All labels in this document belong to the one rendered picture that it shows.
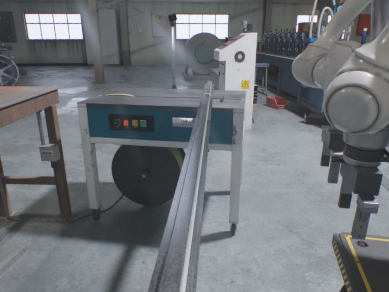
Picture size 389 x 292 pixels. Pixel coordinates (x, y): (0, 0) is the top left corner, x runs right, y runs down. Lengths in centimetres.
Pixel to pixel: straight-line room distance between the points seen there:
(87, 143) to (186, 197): 128
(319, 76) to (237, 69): 274
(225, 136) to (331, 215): 95
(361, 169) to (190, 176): 36
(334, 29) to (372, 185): 56
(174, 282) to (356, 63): 42
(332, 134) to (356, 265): 51
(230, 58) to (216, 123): 215
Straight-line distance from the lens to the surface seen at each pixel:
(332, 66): 98
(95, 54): 833
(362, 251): 137
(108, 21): 1314
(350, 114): 52
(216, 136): 163
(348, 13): 112
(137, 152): 195
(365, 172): 73
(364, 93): 51
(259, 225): 199
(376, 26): 127
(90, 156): 189
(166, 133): 167
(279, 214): 212
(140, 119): 169
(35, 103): 177
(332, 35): 113
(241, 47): 372
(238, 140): 163
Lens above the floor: 106
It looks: 19 degrees down
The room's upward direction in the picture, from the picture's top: straight up
